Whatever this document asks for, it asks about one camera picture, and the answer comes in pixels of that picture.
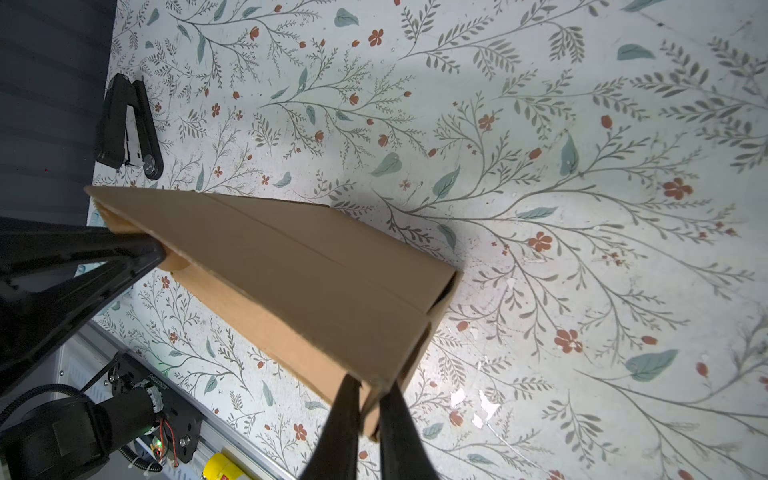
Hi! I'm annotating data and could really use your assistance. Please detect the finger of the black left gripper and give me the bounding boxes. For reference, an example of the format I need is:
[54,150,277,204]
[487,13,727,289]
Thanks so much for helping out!
[1,217,162,276]
[1,248,166,395]

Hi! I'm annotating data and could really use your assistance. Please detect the brown cardboard paper box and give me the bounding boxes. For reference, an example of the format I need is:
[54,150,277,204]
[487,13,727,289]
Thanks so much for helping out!
[87,186,461,439]

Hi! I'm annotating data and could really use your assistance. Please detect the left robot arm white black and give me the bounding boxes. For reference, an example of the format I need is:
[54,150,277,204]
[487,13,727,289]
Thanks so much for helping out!
[1,218,166,479]

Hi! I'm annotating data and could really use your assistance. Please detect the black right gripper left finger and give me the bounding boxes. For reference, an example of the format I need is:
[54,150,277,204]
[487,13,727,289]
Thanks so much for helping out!
[300,375,361,480]

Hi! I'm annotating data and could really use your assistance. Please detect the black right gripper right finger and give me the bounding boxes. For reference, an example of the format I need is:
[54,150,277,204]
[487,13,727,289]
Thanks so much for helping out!
[379,383,439,480]

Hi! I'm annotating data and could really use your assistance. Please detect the black marker on table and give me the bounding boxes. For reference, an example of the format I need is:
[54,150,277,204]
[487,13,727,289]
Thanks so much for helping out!
[94,74,164,181]

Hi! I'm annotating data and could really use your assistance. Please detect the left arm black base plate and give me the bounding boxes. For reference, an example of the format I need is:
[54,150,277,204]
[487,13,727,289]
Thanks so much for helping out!
[105,353,204,464]

